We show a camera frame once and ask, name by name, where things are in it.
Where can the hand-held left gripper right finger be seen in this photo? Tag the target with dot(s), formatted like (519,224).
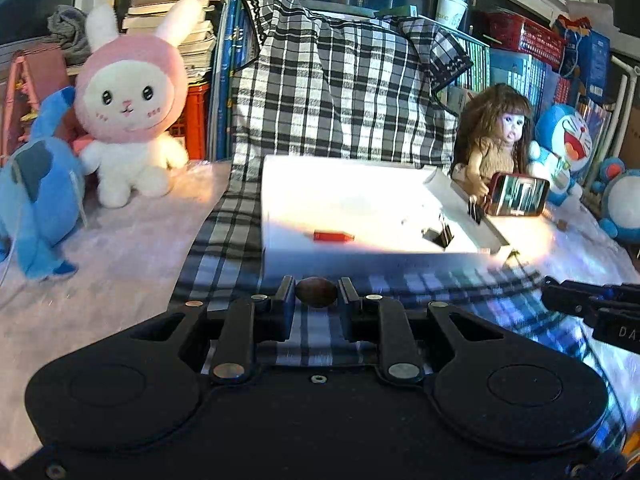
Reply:
(348,305)

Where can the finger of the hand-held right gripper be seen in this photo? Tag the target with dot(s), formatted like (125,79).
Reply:
(575,286)
(565,302)

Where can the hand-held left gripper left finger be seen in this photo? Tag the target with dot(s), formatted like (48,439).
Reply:
(285,305)

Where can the brown oval nut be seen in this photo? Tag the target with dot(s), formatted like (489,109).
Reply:
(315,291)

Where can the white shallow box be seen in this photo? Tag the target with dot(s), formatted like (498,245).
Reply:
(350,200)

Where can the small brown block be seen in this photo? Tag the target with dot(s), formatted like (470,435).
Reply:
(562,225)

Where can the small red plastic piece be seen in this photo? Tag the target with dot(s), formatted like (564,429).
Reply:
(333,236)

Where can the blue cat plush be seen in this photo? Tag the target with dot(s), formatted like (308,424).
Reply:
(622,200)
(565,145)

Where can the phone in red case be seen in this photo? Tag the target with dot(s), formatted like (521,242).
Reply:
(517,195)

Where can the pale pink sheet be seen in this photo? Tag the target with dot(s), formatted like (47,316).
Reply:
(125,260)

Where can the long-haired baby doll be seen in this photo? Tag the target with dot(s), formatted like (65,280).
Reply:
(492,140)

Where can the white pipe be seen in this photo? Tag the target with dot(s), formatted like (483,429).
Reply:
(625,90)

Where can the red plastic crate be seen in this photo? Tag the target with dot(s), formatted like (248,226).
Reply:
(192,115)

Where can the row of colourful books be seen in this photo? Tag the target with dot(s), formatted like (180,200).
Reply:
(525,80)

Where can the black white checkered cloth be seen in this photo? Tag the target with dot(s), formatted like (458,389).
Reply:
(330,85)

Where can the blue cardboard box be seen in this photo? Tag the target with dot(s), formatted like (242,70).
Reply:
(590,60)

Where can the row of blue books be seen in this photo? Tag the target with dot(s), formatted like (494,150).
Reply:
(227,75)

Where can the pink hooded bunny plush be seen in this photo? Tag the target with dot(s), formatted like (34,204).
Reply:
(130,100)

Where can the red mesh basket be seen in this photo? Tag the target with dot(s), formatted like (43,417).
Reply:
(525,32)

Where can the blue animal plush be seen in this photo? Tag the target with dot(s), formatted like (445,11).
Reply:
(40,185)

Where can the green book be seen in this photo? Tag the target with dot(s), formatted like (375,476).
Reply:
(400,10)

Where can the red white cup container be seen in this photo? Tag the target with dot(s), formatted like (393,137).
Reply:
(452,7)

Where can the stack of books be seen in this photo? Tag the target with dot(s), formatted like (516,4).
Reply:
(165,10)

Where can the pink toy house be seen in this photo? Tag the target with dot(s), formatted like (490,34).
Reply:
(30,90)

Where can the grey crumpled cloth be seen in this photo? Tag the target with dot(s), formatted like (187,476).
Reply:
(67,30)

